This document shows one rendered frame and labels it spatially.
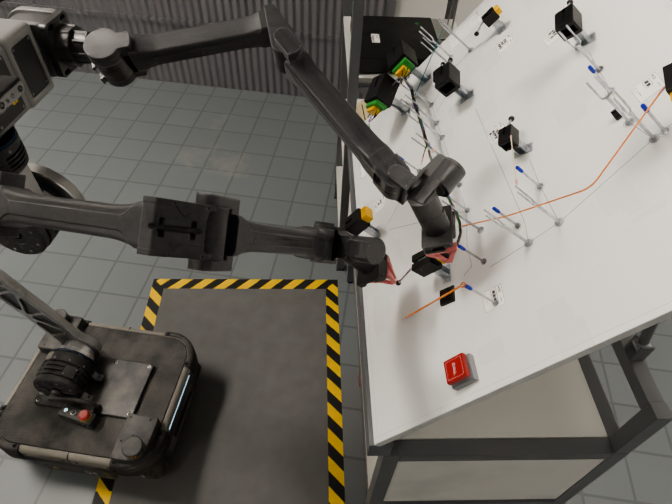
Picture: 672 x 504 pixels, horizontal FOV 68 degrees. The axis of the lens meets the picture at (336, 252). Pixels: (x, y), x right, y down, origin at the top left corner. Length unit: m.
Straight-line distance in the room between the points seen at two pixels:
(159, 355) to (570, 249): 1.58
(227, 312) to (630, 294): 1.88
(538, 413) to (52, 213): 1.17
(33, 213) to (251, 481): 1.50
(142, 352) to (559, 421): 1.50
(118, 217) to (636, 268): 0.80
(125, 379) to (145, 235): 1.44
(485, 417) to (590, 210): 0.60
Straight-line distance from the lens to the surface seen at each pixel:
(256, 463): 2.13
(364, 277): 1.15
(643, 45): 1.24
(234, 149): 3.36
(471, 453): 1.33
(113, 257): 2.84
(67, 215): 0.79
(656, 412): 1.32
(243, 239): 0.77
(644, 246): 0.97
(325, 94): 1.09
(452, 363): 1.06
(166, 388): 2.04
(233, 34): 1.20
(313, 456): 2.12
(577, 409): 1.48
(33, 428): 2.14
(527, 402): 1.44
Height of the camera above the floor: 2.00
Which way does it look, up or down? 48 degrees down
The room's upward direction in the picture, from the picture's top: 3 degrees clockwise
